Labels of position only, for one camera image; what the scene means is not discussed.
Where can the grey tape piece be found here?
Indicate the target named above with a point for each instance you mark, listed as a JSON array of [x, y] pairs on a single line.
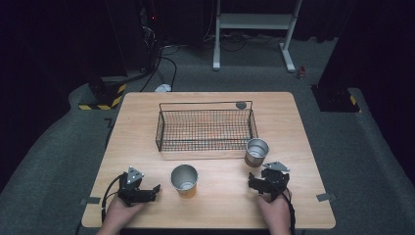
[[325, 197], [90, 200]]

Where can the black yellow striped base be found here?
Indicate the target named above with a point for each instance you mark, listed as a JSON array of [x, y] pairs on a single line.
[[104, 98]]

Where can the black equipment rack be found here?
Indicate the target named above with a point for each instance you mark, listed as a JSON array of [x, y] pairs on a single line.
[[148, 32]]

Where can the person's right hand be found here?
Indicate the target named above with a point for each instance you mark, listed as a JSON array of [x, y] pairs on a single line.
[[276, 212]]

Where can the person's left hand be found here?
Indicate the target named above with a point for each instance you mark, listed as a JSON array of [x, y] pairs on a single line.
[[121, 212]]

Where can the white metal stand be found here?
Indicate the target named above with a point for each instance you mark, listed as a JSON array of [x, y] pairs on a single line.
[[254, 21]]

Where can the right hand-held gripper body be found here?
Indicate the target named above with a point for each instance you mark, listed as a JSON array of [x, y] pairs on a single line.
[[275, 181]]

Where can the orange metal cup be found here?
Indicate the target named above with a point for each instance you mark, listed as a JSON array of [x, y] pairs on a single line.
[[184, 182]]

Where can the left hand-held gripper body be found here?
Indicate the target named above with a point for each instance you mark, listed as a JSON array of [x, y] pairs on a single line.
[[131, 191]]

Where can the grey round tag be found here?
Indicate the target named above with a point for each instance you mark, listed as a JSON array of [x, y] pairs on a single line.
[[241, 105]]

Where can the small red object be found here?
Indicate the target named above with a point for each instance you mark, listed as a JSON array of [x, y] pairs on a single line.
[[301, 72]]

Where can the white power adapter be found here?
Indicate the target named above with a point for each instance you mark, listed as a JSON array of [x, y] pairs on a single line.
[[163, 88]]

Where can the black base with yellow mark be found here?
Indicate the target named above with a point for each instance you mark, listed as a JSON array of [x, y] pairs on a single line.
[[334, 99]]

